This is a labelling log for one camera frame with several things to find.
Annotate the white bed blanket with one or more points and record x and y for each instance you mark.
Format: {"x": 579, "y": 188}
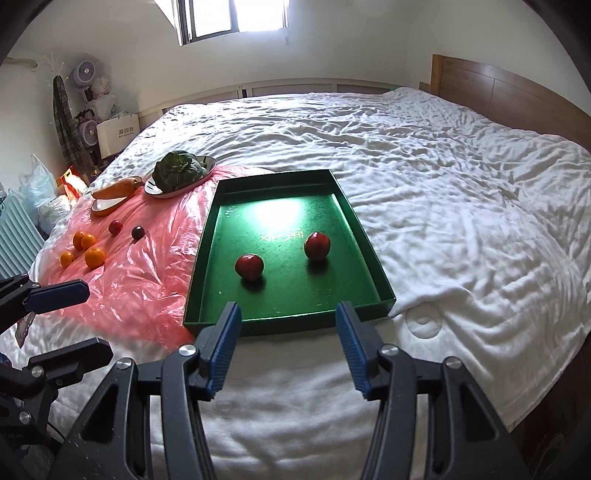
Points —
{"x": 415, "y": 184}

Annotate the clear plastic bags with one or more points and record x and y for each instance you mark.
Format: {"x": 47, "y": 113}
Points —
{"x": 104, "y": 99}

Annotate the white coat rack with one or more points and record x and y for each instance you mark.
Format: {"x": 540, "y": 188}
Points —
{"x": 53, "y": 62}

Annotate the green rectangular tray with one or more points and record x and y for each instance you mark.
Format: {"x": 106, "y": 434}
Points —
{"x": 277, "y": 295}

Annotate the blue plastic bag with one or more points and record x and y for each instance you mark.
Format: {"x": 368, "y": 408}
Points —
{"x": 34, "y": 184}

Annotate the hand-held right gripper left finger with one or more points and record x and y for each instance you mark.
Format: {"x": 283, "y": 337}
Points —
{"x": 226, "y": 341}

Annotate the purple desk fan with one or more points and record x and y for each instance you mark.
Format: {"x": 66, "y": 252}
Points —
{"x": 85, "y": 131}
{"x": 85, "y": 71}

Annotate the green leafy vegetable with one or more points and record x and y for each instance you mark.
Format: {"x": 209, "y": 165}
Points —
{"x": 178, "y": 170}

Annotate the white oval plate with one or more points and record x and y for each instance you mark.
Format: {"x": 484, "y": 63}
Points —
{"x": 154, "y": 190}

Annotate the carrot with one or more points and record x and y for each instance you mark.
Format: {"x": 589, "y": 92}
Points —
{"x": 115, "y": 187}

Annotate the white plastic bag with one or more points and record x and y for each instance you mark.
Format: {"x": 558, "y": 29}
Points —
{"x": 53, "y": 210}

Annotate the light blue radiator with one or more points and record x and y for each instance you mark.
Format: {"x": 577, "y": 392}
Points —
{"x": 16, "y": 230}

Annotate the plaid scarf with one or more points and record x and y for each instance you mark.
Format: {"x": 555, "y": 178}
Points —
{"x": 64, "y": 120}

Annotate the orange oval dish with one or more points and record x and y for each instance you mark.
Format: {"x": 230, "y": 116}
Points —
{"x": 108, "y": 205}

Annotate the red apple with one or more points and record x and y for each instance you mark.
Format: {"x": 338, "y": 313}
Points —
{"x": 249, "y": 266}
{"x": 316, "y": 246}

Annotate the pink plastic sheet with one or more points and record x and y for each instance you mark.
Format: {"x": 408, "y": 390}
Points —
{"x": 152, "y": 277}

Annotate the red plum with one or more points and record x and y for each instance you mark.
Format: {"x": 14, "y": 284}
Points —
{"x": 115, "y": 226}

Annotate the orange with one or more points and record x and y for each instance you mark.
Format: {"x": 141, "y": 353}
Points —
{"x": 77, "y": 238}
{"x": 88, "y": 242}
{"x": 67, "y": 258}
{"x": 94, "y": 257}

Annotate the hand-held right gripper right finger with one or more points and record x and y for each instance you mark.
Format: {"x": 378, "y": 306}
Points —
{"x": 353, "y": 341}

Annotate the dark purple plum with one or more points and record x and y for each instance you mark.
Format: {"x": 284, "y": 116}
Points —
{"x": 137, "y": 232}

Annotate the window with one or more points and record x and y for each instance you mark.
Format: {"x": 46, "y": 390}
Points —
{"x": 207, "y": 18}

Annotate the white paper bag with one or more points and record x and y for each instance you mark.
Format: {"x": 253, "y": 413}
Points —
{"x": 115, "y": 131}

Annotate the wooden headboard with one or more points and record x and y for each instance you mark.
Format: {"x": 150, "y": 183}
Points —
{"x": 485, "y": 87}

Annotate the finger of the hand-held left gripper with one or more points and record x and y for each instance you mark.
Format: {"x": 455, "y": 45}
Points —
{"x": 78, "y": 355}
{"x": 60, "y": 295}

